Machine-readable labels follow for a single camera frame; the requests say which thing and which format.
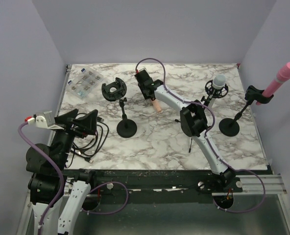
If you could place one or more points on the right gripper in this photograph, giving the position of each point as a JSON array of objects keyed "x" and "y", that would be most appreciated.
[{"x": 141, "y": 89}]

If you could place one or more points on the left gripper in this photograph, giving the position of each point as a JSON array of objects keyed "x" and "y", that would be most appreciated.
[{"x": 88, "y": 122}]

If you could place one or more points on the beige microphone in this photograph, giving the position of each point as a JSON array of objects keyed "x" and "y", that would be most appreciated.
[{"x": 156, "y": 105}]

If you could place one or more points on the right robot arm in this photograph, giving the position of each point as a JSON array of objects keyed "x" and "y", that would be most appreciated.
[{"x": 223, "y": 175}]

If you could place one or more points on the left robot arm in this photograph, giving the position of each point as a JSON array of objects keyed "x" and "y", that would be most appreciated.
[{"x": 57, "y": 195}]

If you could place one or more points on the silver white microphone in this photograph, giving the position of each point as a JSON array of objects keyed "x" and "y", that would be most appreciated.
[{"x": 219, "y": 82}]

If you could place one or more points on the black clip round base stand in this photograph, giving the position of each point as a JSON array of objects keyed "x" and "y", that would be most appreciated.
[{"x": 230, "y": 127}]

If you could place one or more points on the pink microphone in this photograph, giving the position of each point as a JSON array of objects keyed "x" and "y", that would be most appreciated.
[{"x": 282, "y": 76}]

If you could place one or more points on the clear plastic parts box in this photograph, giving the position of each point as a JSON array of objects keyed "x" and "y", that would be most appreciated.
[{"x": 85, "y": 82}]

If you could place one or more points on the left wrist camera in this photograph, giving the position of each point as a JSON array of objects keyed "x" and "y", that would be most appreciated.
[{"x": 43, "y": 120}]

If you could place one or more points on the black tripod shock mount stand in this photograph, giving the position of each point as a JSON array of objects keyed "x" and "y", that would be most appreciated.
[{"x": 206, "y": 102}]

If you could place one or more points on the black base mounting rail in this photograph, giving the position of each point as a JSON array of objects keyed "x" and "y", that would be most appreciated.
[{"x": 155, "y": 186}]

